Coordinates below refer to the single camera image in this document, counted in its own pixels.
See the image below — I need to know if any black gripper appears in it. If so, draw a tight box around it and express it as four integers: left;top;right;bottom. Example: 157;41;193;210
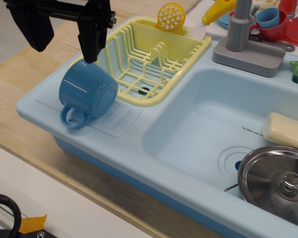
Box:
5;0;116;63

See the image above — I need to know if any light blue toy sink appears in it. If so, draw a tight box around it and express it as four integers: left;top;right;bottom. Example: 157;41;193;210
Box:
16;34;298;238

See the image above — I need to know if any cream soap bottle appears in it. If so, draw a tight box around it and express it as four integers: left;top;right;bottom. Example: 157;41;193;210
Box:
262;113;298;149

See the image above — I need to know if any yellow dish brush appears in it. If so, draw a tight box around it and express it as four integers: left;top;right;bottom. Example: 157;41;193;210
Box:
154;2;186;33

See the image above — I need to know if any grey toy faucet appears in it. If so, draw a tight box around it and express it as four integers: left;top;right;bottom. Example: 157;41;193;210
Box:
212;0;286;77

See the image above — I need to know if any red plastic plate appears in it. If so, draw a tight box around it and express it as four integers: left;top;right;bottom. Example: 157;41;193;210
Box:
286;17;298;42

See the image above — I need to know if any small blue cup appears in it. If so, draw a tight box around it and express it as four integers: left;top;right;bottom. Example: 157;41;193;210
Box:
256;7;280;29

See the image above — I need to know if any black base with screw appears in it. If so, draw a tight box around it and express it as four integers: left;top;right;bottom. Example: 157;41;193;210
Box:
0;229;56;238

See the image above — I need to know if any blue plastic mug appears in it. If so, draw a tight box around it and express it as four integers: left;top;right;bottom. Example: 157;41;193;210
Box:
59;59;118;129

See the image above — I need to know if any grey toy utensil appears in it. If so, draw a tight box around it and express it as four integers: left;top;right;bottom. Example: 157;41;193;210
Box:
248;34;296;52

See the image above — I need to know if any black braided cable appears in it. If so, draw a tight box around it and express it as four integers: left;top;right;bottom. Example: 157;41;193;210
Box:
0;194;22;236

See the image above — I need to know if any yellow white dish scraper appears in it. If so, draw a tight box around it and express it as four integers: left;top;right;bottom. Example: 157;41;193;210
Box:
184;0;236;41

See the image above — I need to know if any red plastic cup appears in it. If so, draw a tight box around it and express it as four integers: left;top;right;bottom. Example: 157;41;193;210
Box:
249;10;290;42

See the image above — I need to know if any blue plastic plate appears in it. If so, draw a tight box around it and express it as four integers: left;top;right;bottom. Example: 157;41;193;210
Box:
218;11;234;29

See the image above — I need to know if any yellow dish rack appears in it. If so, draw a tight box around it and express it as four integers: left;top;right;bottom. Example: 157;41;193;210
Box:
68;16;212;108

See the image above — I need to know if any stainless steel pot lid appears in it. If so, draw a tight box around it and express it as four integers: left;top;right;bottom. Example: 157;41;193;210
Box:
224;145;298;228

